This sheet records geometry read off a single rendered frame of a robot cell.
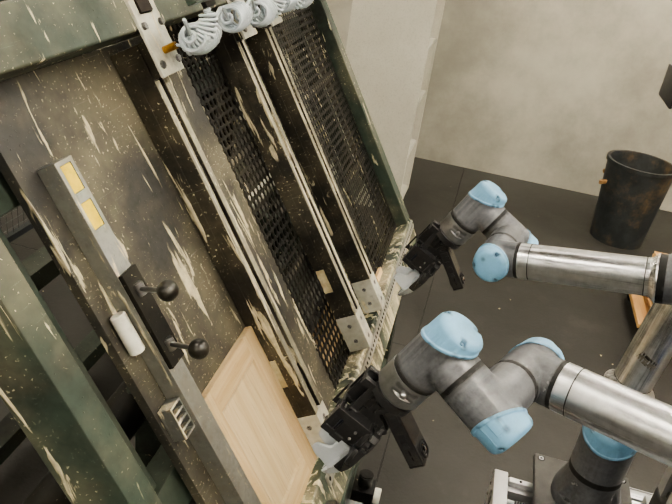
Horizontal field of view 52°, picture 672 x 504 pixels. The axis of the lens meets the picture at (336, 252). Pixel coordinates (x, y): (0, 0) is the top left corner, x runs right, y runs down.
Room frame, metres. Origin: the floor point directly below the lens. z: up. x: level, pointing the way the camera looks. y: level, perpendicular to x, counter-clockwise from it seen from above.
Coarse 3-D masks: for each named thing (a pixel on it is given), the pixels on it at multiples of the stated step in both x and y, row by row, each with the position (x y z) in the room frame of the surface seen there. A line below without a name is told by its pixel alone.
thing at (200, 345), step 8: (168, 336) 1.05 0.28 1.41; (168, 344) 1.04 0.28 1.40; (176, 344) 1.02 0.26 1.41; (184, 344) 1.01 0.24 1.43; (192, 344) 0.98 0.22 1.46; (200, 344) 0.98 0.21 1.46; (208, 344) 0.99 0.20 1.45; (192, 352) 0.97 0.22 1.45; (200, 352) 0.97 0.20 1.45; (208, 352) 0.98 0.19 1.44
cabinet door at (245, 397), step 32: (256, 352) 1.33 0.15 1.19; (224, 384) 1.17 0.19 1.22; (256, 384) 1.27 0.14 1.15; (224, 416) 1.11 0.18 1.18; (256, 416) 1.21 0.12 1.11; (288, 416) 1.32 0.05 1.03; (256, 448) 1.15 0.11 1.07; (288, 448) 1.26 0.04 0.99; (256, 480) 1.09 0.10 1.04; (288, 480) 1.19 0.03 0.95
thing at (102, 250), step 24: (48, 168) 1.06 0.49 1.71; (72, 192) 1.06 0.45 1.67; (72, 216) 1.05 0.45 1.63; (96, 240) 1.04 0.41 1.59; (96, 264) 1.04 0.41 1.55; (120, 264) 1.06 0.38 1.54; (120, 288) 1.04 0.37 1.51; (144, 336) 1.03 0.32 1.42; (144, 360) 1.03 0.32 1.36; (168, 384) 1.02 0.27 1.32; (192, 384) 1.05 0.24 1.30; (192, 408) 1.02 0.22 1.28; (192, 432) 1.01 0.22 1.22; (216, 432) 1.04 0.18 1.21; (216, 456) 1.00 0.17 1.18; (216, 480) 1.00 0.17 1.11; (240, 480) 1.02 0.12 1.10
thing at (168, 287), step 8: (168, 280) 1.00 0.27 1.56; (136, 288) 1.05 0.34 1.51; (144, 288) 1.04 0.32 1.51; (152, 288) 1.02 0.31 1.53; (160, 288) 0.98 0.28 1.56; (168, 288) 0.98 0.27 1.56; (176, 288) 0.99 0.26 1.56; (160, 296) 0.98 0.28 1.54; (168, 296) 0.98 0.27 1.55; (176, 296) 0.99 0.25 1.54
